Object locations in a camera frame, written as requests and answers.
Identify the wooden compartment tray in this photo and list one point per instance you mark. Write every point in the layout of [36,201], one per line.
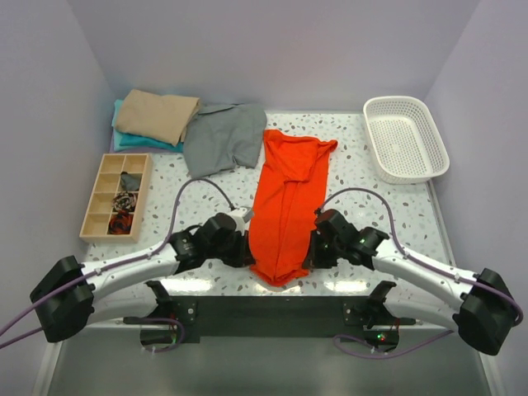
[107,185]

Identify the orange t-shirt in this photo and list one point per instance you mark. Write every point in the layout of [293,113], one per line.
[292,185]

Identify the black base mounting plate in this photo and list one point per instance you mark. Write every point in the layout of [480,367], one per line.
[266,316]

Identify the red black patterned item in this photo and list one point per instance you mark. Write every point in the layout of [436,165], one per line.
[120,223]

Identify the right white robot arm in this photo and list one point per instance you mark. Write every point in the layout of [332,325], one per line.
[479,307]

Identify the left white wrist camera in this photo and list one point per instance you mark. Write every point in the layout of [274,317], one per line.
[241,217]

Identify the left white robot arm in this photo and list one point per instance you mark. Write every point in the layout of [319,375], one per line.
[73,294]

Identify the white plastic basket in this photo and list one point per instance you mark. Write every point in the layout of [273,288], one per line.
[405,144]

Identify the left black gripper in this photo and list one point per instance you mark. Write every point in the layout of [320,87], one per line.
[243,257]

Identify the aluminium rail frame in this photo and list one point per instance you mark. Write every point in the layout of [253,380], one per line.
[74,293]

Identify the black white patterned item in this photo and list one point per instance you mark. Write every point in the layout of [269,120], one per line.
[124,201]

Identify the grey folded t-shirt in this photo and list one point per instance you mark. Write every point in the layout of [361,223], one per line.
[222,137]

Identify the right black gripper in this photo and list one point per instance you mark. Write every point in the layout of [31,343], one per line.
[313,260]

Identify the teal folded t-shirt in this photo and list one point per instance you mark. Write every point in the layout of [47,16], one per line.
[130,143]

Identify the beige folded t-shirt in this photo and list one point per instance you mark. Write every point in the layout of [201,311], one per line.
[161,117]

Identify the grey item in tray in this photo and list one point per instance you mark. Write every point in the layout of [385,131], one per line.
[129,183]

